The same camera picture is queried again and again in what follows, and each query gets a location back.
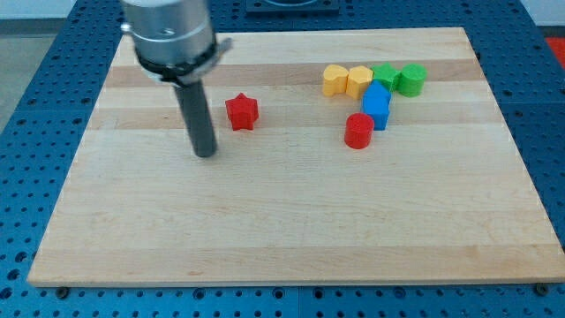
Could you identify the light wooden board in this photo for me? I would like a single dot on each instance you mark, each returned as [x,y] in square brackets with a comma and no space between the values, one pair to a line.
[441,196]

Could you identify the blue pentagon block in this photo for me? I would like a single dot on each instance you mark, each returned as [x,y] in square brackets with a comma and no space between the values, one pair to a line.
[375,103]

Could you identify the green cylinder block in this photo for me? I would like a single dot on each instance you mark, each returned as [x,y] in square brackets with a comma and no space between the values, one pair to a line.
[412,79]

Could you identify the yellow hexagon block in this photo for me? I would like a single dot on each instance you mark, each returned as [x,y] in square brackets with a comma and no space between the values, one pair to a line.
[359,79]

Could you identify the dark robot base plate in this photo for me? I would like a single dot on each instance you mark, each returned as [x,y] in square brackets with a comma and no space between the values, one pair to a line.
[291,6]

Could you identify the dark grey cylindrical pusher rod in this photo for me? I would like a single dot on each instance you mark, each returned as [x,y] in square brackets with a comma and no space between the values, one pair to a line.
[196,115]

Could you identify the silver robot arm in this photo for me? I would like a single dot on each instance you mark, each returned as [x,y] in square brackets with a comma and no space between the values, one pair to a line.
[175,42]

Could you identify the yellow heart block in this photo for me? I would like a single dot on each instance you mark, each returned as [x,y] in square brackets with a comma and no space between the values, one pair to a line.
[335,78]

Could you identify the green star block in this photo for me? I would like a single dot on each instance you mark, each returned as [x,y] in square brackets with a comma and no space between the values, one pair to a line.
[387,75]

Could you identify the red cylinder block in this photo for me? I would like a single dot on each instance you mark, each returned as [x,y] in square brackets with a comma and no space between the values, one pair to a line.
[358,131]

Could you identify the red star block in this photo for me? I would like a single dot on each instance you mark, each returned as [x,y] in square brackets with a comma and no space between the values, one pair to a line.
[242,112]

